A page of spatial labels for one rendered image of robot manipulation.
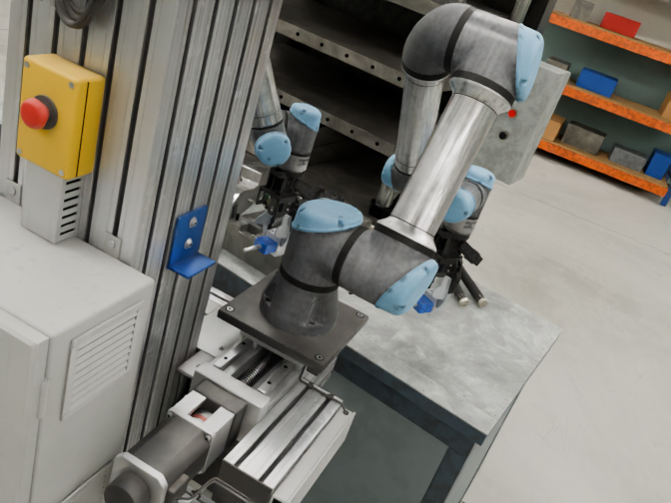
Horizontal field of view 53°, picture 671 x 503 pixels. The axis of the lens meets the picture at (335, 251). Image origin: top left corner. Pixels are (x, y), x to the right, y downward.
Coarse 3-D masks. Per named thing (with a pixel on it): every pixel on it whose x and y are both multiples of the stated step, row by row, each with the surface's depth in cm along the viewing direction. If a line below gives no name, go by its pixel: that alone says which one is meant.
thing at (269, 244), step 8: (272, 232) 173; (256, 240) 170; (264, 240) 170; (272, 240) 172; (280, 240) 171; (248, 248) 166; (256, 248) 168; (264, 248) 169; (272, 248) 170; (280, 248) 173
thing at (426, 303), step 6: (432, 288) 171; (426, 294) 170; (420, 300) 167; (426, 300) 168; (432, 300) 168; (414, 306) 167; (420, 306) 166; (426, 306) 167; (432, 306) 168; (420, 312) 167; (426, 312) 170; (432, 312) 169; (438, 312) 170
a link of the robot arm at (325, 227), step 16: (304, 208) 117; (320, 208) 117; (336, 208) 119; (352, 208) 120; (304, 224) 115; (320, 224) 114; (336, 224) 113; (352, 224) 115; (288, 240) 121; (304, 240) 116; (320, 240) 115; (336, 240) 114; (352, 240) 114; (288, 256) 120; (304, 256) 117; (320, 256) 115; (336, 256) 114; (288, 272) 120; (304, 272) 118; (320, 272) 118; (336, 272) 115
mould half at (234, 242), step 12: (240, 216) 191; (252, 216) 194; (228, 228) 187; (228, 240) 188; (240, 240) 186; (252, 240) 184; (240, 252) 187; (252, 252) 185; (252, 264) 186; (264, 264) 184; (276, 264) 181
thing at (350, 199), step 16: (336, 160) 289; (352, 160) 295; (368, 160) 302; (384, 160) 309; (304, 176) 261; (320, 176) 266; (336, 176) 272; (352, 176) 278; (368, 176) 283; (336, 192) 257; (352, 192) 262; (368, 192) 267
